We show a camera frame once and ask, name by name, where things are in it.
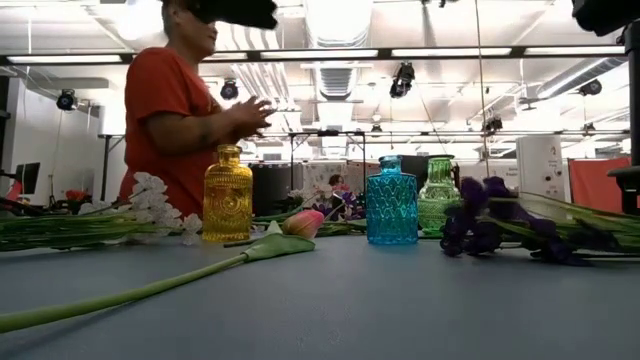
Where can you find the black background robot arm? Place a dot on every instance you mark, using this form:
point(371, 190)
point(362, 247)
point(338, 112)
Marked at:
point(20, 206)

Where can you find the yellow glass vase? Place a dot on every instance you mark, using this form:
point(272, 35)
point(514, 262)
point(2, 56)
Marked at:
point(227, 200)

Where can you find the black frame post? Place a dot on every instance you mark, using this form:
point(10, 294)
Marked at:
point(634, 100)

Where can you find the person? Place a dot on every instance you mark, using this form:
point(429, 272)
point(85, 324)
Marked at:
point(336, 181)
point(165, 100)

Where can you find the black ceiling spotlight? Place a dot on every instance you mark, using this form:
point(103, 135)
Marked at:
point(66, 100)
point(402, 80)
point(376, 129)
point(492, 124)
point(591, 87)
point(229, 90)

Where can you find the black equipment mount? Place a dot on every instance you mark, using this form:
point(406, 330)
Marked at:
point(629, 192)

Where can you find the red object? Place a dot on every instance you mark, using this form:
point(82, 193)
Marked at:
point(76, 195)

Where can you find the black frame stand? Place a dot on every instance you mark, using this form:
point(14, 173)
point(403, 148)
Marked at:
point(327, 133)
point(105, 165)

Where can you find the black overhead light beam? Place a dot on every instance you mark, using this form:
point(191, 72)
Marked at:
point(385, 52)

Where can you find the blue glass vase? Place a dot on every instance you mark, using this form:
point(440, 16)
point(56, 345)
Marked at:
point(392, 205)

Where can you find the orange partition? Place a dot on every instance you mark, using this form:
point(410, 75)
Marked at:
point(595, 185)

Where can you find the pink tulip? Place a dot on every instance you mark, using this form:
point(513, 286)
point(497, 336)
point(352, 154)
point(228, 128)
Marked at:
point(302, 224)

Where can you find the black partition panel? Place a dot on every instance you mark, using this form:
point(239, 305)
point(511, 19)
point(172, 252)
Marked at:
point(272, 187)

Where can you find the green glass vase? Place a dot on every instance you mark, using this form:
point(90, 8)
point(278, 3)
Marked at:
point(436, 187)

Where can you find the silver ventilation duct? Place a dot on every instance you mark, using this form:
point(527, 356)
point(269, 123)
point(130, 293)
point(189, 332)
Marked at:
point(336, 82)

